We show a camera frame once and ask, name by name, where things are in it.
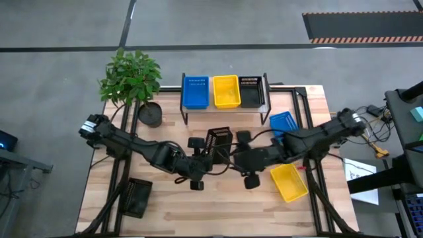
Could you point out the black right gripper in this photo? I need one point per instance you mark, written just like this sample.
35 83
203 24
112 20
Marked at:
252 160

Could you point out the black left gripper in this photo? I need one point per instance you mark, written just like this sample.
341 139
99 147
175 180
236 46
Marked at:
196 165

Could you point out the black plastic basket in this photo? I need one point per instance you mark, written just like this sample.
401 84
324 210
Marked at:
222 142
252 94
137 198

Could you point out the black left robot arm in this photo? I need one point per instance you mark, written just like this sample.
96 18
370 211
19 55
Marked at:
132 145

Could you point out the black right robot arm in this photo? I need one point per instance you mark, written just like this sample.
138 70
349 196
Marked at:
310 137

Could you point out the small red tag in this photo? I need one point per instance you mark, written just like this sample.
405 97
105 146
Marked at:
300 168

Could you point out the black plant pot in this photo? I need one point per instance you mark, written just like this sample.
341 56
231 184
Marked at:
150 115

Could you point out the green leafy potted plant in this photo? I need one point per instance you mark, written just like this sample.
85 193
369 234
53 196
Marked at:
130 76

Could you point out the white paper sheet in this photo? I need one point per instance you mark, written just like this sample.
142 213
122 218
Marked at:
358 167

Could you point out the black stand beam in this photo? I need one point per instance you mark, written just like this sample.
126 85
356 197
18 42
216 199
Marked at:
373 180

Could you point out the black power adapter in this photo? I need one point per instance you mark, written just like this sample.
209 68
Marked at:
373 110

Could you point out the dark grey cart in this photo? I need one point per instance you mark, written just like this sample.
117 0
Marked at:
401 125

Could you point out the grey desk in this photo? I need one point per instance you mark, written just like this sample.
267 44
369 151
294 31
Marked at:
23 162

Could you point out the laptop keyboard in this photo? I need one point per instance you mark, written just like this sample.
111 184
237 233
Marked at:
414 211

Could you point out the black hazard striped floor mat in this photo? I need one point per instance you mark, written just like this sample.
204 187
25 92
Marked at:
363 24

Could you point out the teal box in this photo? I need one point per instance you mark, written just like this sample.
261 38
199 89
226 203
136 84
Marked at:
417 114

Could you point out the black pole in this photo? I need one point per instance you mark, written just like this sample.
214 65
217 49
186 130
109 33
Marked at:
411 92

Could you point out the black monitor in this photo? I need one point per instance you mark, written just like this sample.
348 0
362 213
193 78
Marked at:
6 140

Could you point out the wooden shelf with black frame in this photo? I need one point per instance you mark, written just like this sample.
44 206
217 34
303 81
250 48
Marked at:
198 111

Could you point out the black aluminium rig frame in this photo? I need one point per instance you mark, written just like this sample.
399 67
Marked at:
300 91

